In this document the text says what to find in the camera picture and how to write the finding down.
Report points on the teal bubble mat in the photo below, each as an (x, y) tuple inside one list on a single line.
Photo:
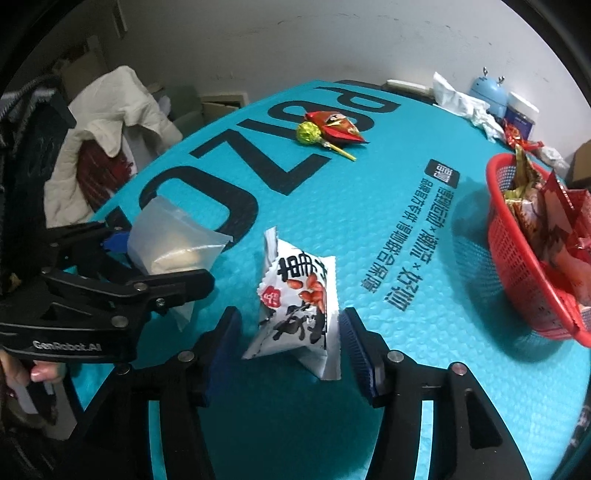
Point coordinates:
[(415, 369)]

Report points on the red candy wrappers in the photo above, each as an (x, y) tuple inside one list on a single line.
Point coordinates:
[(515, 134)]

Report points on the yellow snack packet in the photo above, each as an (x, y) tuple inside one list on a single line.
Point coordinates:
[(521, 177)]

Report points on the white peanut snack packet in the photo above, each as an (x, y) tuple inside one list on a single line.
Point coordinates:
[(295, 295)]

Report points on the green gold lollipop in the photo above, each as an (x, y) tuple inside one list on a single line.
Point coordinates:
[(308, 133)]

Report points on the white power strip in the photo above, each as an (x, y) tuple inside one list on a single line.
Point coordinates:
[(406, 86)]

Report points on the white cloth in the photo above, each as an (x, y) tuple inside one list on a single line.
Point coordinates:
[(106, 106)]

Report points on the crumpled white tissue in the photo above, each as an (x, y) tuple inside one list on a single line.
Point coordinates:
[(455, 99)]

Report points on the red striped cloth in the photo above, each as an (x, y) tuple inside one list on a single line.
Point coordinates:
[(99, 170)]

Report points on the cardboard box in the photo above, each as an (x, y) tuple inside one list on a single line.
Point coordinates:
[(582, 161)]

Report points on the clear plastic snack bag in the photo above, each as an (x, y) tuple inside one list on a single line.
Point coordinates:
[(171, 240)]

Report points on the large red snack bag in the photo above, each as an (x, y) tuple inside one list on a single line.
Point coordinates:
[(561, 207)]

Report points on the blue jar with white lid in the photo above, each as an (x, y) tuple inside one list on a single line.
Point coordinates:
[(521, 117)]

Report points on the brown cardboard carton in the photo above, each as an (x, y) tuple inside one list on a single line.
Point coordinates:
[(81, 74)]

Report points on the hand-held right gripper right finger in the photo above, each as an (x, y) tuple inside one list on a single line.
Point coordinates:
[(358, 355)]

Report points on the brown snack packet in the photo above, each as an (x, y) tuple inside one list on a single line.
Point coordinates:
[(531, 224)]

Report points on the person's left hand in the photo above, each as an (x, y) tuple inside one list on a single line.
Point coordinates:
[(44, 372)]

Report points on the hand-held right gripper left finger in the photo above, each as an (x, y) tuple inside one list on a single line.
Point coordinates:
[(224, 355)]

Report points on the grey-green upholstered seat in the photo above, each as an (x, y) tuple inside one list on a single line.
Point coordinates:
[(184, 108)]

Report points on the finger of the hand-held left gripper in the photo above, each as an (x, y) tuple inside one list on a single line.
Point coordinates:
[(138, 282), (115, 242)]

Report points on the blue deer-shaped device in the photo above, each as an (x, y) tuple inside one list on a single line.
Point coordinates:
[(489, 94)]

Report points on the red orange snack packet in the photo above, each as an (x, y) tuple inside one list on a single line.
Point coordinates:
[(339, 127)]

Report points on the crumpled white wrapper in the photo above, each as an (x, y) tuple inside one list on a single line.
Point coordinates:
[(551, 157)]

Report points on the beige wall hatch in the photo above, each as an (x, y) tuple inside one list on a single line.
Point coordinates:
[(221, 108)]

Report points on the red plastic basket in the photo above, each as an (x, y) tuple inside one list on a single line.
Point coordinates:
[(512, 258)]

